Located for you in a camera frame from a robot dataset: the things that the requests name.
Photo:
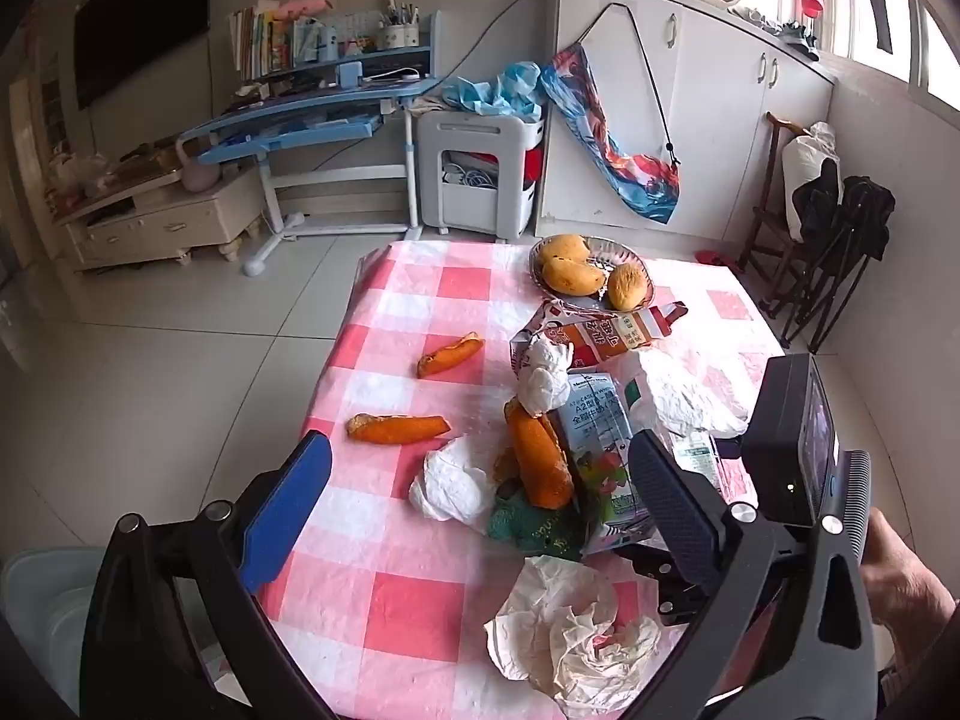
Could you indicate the pink kettlebell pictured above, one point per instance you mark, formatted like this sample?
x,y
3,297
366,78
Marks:
x,y
201,178

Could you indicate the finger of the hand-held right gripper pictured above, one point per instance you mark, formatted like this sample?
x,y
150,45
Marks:
x,y
679,600

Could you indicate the blue crumpled cloth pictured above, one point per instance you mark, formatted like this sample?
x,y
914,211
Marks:
x,y
495,94

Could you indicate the wooden door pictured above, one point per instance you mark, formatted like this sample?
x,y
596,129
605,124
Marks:
x,y
34,165

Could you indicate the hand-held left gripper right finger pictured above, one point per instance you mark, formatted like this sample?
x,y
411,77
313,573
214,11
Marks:
x,y
675,510

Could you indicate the long orange peel with stem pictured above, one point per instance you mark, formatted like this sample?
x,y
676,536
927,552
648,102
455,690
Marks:
x,y
397,429

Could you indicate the blue study desk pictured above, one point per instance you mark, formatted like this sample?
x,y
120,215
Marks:
x,y
300,127

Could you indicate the red and white printed package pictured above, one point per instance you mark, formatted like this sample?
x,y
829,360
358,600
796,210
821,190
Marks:
x,y
600,331

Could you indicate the grey shoes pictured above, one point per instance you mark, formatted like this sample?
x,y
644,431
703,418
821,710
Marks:
x,y
795,37

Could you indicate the colourful printed bag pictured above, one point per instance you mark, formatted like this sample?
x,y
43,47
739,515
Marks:
x,y
645,180

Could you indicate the small white tissue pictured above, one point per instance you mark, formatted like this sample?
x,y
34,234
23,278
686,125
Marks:
x,y
544,382

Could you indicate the blue milk carton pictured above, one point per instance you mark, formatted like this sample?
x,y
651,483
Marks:
x,y
592,420

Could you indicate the clear plastic bag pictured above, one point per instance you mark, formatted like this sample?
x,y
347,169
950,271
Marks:
x,y
90,172

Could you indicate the red slippers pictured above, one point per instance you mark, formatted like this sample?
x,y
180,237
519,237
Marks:
x,y
712,256

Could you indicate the thick orange peel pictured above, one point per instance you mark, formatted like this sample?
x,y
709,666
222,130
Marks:
x,y
536,457

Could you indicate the glass fruit bowl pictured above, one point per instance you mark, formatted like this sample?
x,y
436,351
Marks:
x,y
622,251

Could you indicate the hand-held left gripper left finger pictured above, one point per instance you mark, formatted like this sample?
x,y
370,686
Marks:
x,y
289,510

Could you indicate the wooden chair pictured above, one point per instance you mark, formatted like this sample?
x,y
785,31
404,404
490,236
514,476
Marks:
x,y
766,232

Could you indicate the row of books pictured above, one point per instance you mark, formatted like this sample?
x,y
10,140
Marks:
x,y
259,45

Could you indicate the pink white checkered tablecloth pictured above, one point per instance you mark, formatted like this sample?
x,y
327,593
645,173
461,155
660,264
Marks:
x,y
420,615

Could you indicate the small blue box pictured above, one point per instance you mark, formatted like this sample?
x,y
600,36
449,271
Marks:
x,y
350,75

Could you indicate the window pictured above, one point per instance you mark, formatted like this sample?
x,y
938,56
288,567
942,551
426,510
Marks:
x,y
937,52

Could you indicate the yellow mango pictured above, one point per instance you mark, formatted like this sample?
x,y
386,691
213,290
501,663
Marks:
x,y
626,286
574,277
566,247

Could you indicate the white pen holder with pens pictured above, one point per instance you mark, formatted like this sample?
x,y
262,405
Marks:
x,y
401,36

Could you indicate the white stuffed bag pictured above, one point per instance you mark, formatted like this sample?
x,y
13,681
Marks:
x,y
799,165

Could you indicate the white green printed package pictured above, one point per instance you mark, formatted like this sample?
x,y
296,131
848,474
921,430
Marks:
x,y
694,457

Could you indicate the white cabinet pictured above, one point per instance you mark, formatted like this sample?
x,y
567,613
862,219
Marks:
x,y
712,127

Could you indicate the black folding chair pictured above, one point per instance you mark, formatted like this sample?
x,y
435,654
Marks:
x,y
847,217

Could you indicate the short orange peel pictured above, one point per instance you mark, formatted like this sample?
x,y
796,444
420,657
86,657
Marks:
x,y
450,355

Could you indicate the large white tissue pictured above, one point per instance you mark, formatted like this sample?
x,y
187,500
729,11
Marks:
x,y
570,645

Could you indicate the pale green chair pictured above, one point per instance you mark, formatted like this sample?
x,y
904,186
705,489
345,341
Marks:
x,y
45,615

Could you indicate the cream television stand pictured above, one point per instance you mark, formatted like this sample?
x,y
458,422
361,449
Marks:
x,y
165,221

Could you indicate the black television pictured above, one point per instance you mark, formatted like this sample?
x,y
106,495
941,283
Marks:
x,y
135,22

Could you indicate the person's right hand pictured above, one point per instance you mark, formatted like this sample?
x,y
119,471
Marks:
x,y
907,577

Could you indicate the green printed wrapper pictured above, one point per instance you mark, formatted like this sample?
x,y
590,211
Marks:
x,y
532,529

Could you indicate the pink plush toy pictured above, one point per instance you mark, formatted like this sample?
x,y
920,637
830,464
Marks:
x,y
300,7

